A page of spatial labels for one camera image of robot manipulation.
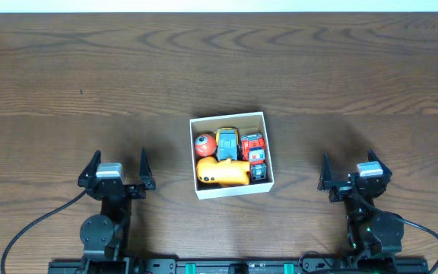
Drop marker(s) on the orange rubber toy animal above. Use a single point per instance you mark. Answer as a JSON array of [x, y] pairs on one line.
[[226, 172]]

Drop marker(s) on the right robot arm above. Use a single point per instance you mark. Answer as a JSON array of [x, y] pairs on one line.
[[372, 232]]

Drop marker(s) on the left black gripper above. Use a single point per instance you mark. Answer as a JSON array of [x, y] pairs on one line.
[[116, 186]]

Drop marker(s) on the orange red toy ball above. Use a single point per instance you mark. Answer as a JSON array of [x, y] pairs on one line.
[[205, 145]]

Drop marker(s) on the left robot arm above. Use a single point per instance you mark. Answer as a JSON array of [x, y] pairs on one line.
[[104, 235]]

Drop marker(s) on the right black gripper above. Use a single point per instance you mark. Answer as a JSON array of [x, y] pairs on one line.
[[342, 189]]

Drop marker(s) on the white cardboard box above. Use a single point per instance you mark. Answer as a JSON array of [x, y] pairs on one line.
[[246, 124]]

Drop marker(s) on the yellow grey toy dump truck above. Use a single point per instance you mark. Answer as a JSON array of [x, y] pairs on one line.
[[227, 139]]

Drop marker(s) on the red toy fire truck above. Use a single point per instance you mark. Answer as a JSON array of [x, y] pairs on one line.
[[253, 151]]

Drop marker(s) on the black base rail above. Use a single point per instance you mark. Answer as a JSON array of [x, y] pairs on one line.
[[305, 264]]

